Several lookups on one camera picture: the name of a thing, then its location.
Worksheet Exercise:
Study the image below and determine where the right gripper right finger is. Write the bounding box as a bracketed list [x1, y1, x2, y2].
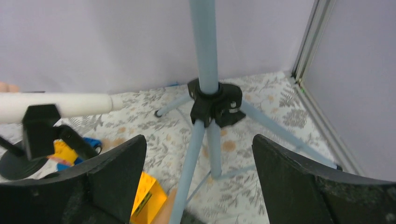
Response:
[252, 134, 396, 224]

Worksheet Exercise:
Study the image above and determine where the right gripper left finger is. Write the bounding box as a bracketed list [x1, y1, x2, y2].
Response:
[0, 135, 147, 224]

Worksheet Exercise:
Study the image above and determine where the yellow toy block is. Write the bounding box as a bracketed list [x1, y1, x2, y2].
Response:
[130, 172, 167, 224]

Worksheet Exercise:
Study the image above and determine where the light blue music stand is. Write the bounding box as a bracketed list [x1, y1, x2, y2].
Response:
[155, 0, 340, 224]

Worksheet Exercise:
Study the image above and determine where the blue yellow toy figure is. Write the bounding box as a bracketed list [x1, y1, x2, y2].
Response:
[47, 137, 102, 171]

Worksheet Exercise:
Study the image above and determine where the floral table mat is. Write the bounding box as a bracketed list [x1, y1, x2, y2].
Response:
[0, 71, 356, 224]

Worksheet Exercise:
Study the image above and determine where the right black microphone stand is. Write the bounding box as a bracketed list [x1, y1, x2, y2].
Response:
[0, 104, 98, 181]

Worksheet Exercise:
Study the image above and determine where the white toy microphone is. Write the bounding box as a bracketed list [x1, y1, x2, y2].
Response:
[0, 92, 123, 124]

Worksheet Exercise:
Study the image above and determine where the pink toy microphone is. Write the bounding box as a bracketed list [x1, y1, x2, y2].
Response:
[0, 82, 20, 92]

